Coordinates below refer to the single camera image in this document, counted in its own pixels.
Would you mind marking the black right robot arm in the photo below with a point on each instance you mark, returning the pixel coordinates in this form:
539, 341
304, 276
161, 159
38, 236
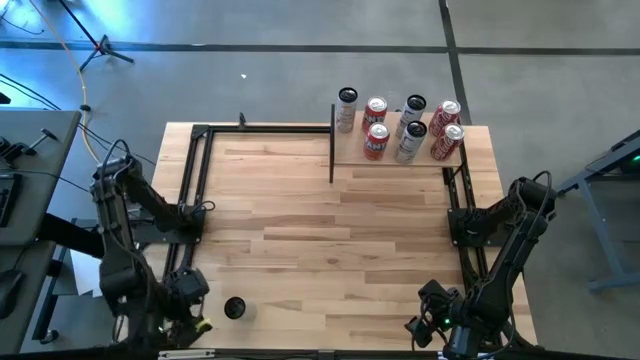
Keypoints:
505, 250

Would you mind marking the black aluminium table frame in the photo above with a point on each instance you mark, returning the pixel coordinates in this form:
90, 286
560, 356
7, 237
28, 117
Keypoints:
260, 129

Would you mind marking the black-topped white can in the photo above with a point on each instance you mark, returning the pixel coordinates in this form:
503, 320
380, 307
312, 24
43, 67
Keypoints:
236, 308

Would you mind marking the silver metal bracket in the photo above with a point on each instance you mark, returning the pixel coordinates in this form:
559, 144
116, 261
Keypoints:
485, 356
185, 354

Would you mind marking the red Fanta can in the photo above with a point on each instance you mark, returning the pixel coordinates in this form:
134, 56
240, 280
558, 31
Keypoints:
376, 142
374, 114

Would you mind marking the black clamp tool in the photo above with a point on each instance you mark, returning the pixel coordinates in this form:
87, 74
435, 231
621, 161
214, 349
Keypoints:
15, 149

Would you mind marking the white Celsius can orange print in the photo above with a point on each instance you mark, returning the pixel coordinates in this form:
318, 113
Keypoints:
345, 112

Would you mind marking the wooden shelf black metal legs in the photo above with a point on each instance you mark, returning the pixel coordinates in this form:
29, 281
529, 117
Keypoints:
395, 155

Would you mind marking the black metal beam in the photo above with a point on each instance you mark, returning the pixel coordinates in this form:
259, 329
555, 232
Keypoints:
70, 235

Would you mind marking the grey-blue metal stand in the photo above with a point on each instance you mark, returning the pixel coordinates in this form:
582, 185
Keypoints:
599, 225

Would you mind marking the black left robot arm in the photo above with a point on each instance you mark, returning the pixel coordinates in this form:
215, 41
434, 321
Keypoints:
125, 225

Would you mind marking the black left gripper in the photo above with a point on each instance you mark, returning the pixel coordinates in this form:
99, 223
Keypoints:
175, 315

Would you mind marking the yellow tape tag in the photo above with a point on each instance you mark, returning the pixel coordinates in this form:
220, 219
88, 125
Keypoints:
202, 325

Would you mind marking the black tripod stand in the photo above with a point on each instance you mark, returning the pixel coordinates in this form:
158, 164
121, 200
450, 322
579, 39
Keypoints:
102, 47

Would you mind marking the black keyboard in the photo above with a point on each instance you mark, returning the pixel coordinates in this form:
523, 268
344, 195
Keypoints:
7, 200

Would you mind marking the white paper sheet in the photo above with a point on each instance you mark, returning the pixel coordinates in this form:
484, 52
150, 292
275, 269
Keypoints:
85, 272

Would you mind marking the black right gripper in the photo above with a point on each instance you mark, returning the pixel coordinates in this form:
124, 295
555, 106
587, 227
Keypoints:
445, 312

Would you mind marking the grey desk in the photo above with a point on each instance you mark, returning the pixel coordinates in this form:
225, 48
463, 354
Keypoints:
45, 190
25, 260

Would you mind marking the white Celsius Arctic Vibe can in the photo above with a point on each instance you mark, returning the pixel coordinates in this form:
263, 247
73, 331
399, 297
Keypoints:
410, 145
412, 112

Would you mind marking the red Coca-Cola can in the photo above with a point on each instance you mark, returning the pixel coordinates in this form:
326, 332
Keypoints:
446, 142

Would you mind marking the Star Wars Coca-Cola can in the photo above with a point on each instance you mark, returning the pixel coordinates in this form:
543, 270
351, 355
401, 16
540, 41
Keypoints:
444, 117

